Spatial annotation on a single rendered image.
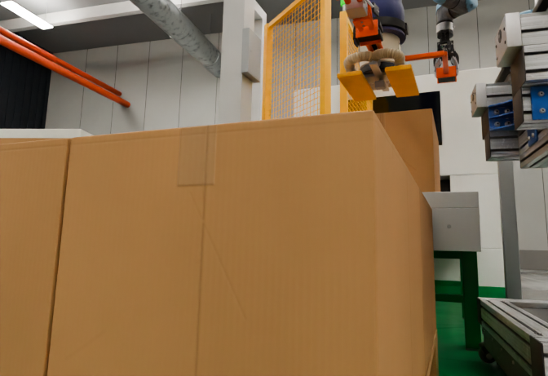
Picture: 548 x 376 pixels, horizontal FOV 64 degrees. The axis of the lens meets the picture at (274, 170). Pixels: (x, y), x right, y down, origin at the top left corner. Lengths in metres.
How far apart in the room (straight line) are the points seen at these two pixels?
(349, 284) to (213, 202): 0.17
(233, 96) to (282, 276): 2.43
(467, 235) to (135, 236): 1.32
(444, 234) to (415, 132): 0.42
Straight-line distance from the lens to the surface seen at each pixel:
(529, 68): 1.25
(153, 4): 9.19
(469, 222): 1.69
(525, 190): 10.87
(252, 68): 2.88
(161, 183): 0.53
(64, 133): 2.73
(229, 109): 2.82
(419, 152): 1.80
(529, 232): 10.81
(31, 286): 0.66
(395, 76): 1.85
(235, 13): 3.07
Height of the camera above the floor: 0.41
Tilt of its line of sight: 9 degrees up
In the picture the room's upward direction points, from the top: 1 degrees clockwise
